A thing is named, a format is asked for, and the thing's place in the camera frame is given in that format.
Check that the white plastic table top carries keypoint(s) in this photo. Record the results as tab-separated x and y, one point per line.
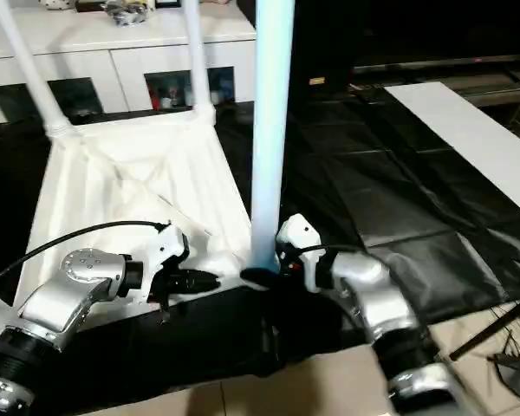
134	173

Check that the white plastic table leg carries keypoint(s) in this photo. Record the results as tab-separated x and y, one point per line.
268	130
198	56
30	65

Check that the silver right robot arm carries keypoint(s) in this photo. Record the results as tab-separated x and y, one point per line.
372	294

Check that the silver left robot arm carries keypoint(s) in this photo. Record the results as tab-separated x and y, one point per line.
78	273

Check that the black plastic mat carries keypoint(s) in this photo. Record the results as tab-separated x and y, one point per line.
394	173

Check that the red and white container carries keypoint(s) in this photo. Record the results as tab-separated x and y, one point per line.
164	102

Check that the small yellow label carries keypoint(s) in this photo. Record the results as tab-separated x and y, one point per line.
316	81

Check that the black tripod leg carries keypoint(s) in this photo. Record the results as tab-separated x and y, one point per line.
494	329

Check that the white flat board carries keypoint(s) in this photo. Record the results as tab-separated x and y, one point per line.
459	125

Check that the white sideboard cabinet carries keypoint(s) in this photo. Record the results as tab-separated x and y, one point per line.
112	43

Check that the black low cabinet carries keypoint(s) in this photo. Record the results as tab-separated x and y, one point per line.
416	34

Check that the bag of black items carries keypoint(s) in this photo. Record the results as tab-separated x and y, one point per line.
125	15

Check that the spotted white plush toy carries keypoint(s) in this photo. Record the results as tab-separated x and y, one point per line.
56	4

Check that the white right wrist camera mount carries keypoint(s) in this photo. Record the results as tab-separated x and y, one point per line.
299	229

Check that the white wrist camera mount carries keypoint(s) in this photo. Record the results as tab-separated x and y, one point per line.
167	242
299	229

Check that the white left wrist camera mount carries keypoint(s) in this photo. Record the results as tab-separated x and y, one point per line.
167	242

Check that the dark frame with yellow cards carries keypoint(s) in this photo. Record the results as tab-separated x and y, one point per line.
86	5

